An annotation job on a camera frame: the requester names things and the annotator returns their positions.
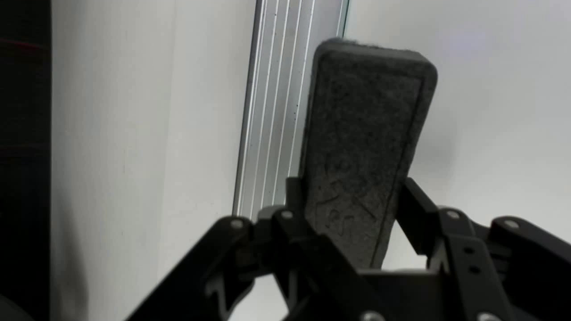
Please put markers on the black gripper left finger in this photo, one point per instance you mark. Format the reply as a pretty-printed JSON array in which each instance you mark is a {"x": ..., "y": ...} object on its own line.
[{"x": 218, "y": 273}]

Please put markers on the large white whiteboard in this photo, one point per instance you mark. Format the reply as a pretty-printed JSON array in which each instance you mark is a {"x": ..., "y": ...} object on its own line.
[{"x": 147, "y": 106}]

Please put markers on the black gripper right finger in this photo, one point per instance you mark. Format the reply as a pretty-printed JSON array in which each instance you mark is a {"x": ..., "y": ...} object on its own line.
[{"x": 509, "y": 270}]

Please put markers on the dark grey felt duster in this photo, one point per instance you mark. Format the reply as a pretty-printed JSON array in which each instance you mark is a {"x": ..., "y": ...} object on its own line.
[{"x": 366, "y": 113}]

